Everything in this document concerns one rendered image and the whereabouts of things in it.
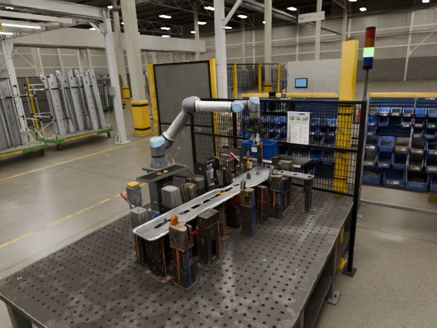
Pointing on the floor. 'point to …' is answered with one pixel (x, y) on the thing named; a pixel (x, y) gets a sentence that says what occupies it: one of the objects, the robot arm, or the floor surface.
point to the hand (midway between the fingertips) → (256, 142)
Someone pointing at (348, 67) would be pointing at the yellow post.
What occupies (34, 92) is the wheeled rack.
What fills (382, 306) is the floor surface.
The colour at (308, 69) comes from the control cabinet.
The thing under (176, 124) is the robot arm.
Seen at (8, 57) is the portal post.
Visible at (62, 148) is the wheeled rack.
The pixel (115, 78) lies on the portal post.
